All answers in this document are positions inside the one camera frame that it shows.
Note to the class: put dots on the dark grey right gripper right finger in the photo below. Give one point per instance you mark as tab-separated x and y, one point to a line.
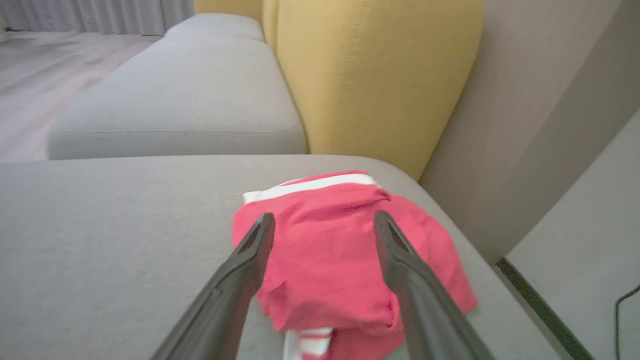
425	300

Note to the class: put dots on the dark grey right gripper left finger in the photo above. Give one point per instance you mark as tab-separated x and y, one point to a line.
230	295

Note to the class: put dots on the red Bulls basketball jersey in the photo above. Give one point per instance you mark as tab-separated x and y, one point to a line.
325	250

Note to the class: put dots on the dark baseboard strip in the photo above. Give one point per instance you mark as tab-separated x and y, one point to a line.
545	310

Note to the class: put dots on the small grey sofa seat cushion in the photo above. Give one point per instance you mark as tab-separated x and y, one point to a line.
190	90

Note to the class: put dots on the wide yellow sofa back cushion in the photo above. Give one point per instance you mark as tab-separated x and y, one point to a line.
375	75

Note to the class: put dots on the narrow yellow sofa back cushion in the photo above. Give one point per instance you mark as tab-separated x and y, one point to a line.
227	7

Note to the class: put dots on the grey pleated curtain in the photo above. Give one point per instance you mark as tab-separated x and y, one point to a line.
100	15

